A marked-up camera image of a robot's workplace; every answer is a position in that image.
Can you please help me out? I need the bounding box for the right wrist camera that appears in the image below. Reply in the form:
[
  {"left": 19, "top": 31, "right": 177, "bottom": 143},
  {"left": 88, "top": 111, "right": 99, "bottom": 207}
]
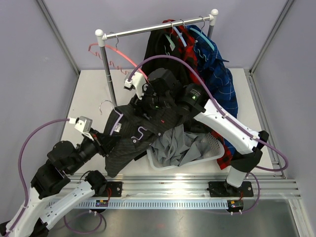
[{"left": 123, "top": 72, "right": 148, "bottom": 100}]

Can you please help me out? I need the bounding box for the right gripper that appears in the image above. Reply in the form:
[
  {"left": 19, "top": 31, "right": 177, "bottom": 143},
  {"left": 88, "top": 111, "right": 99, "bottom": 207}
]
[{"left": 130, "top": 83, "right": 173, "bottom": 121}]

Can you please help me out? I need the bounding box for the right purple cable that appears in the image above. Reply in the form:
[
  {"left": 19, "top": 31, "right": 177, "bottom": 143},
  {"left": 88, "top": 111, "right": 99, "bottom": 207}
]
[{"left": 128, "top": 54, "right": 289, "bottom": 215}]

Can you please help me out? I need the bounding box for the teal hanger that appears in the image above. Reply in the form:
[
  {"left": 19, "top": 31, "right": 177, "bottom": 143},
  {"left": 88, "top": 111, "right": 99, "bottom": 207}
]
[{"left": 189, "top": 16, "right": 215, "bottom": 51}]

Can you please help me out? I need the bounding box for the lilac hanger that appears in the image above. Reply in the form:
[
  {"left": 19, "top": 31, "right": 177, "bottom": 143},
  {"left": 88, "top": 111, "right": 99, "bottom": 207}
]
[{"left": 99, "top": 100, "right": 147, "bottom": 143}]

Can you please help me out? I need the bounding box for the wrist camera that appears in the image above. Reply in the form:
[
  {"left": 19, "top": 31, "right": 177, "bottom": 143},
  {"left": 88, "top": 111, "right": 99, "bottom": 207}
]
[
  {"left": 68, "top": 116, "right": 94, "bottom": 141},
  {"left": 123, "top": 72, "right": 148, "bottom": 100}
]

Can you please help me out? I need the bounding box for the white plastic basket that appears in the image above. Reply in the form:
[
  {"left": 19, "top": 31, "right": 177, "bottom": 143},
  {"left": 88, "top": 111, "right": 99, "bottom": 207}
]
[{"left": 147, "top": 126, "right": 225, "bottom": 171}]

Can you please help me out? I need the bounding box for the mint green hanger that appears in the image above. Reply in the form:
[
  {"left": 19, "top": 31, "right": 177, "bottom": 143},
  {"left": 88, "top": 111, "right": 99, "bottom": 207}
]
[{"left": 165, "top": 22, "right": 177, "bottom": 56}]

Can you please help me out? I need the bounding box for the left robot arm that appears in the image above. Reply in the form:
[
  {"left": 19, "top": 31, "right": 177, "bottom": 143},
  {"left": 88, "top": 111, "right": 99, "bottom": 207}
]
[{"left": 0, "top": 130, "right": 120, "bottom": 237}]

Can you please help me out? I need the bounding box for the black pinstripe shirt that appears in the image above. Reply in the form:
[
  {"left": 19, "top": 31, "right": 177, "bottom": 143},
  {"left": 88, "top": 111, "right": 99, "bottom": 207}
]
[{"left": 104, "top": 102, "right": 192, "bottom": 178}]

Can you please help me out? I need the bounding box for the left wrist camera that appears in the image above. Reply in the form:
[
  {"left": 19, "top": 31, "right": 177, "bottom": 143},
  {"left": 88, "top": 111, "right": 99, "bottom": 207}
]
[{"left": 68, "top": 116, "right": 94, "bottom": 141}]

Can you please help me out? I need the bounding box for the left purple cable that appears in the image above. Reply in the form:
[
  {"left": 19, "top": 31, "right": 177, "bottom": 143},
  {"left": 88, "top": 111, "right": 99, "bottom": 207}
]
[{"left": 0, "top": 118, "right": 107, "bottom": 234}]

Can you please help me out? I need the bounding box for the light blue hanger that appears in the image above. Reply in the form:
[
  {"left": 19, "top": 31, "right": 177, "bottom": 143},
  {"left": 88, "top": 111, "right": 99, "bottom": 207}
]
[{"left": 172, "top": 25, "right": 187, "bottom": 47}]

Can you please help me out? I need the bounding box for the black plain shirt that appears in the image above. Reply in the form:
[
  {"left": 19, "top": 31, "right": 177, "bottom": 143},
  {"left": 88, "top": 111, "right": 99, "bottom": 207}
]
[{"left": 141, "top": 27, "right": 199, "bottom": 85}]

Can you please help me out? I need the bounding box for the red black plaid shirt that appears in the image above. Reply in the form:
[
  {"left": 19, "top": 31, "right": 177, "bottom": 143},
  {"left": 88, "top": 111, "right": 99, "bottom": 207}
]
[{"left": 161, "top": 18, "right": 234, "bottom": 171}]

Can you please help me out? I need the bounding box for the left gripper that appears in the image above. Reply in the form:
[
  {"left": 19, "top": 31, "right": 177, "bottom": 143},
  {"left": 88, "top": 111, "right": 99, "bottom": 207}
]
[{"left": 68, "top": 127, "right": 122, "bottom": 174}]

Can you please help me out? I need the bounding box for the aluminium rail base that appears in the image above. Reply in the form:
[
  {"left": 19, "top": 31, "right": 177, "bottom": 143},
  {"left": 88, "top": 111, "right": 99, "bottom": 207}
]
[{"left": 46, "top": 172, "right": 302, "bottom": 210}]

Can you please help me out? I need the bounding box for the clothes rack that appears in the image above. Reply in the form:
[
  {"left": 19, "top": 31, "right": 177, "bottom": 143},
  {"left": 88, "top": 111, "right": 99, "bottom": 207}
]
[{"left": 95, "top": 9, "right": 219, "bottom": 106}]

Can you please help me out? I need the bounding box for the grey shirt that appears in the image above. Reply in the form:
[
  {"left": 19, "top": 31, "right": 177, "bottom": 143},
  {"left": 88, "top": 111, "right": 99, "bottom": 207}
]
[{"left": 151, "top": 125, "right": 214, "bottom": 167}]

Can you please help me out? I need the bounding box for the purple cable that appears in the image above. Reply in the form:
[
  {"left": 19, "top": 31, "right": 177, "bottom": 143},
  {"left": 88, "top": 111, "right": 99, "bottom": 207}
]
[
  {"left": 0, "top": 118, "right": 107, "bottom": 234},
  {"left": 128, "top": 54, "right": 289, "bottom": 215}
]

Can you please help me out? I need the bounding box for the blue plaid shirt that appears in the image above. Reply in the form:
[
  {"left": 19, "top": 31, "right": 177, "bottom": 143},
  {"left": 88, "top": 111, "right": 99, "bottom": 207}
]
[{"left": 187, "top": 25, "right": 238, "bottom": 118}]

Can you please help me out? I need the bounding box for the pink hanger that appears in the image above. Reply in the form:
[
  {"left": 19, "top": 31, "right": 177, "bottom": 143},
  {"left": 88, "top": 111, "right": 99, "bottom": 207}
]
[{"left": 87, "top": 42, "right": 137, "bottom": 75}]

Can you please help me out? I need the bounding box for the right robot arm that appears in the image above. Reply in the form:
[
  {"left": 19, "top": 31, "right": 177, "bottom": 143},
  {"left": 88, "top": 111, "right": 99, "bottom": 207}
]
[{"left": 124, "top": 68, "right": 269, "bottom": 196}]

